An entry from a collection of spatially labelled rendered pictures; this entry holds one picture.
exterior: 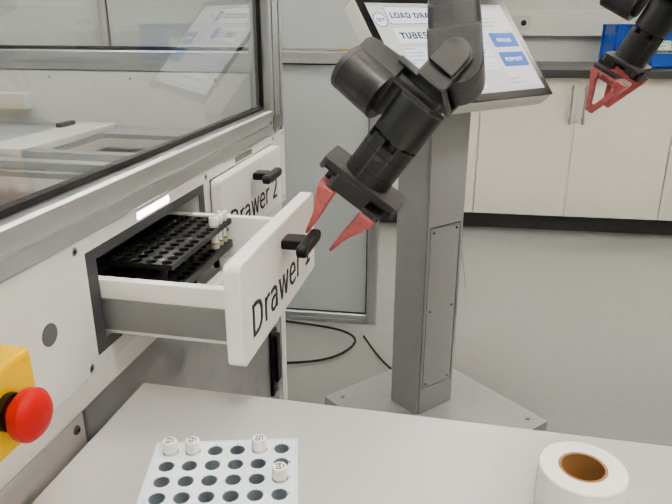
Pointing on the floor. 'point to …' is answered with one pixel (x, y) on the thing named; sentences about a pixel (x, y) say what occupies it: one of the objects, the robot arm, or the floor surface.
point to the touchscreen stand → (432, 298)
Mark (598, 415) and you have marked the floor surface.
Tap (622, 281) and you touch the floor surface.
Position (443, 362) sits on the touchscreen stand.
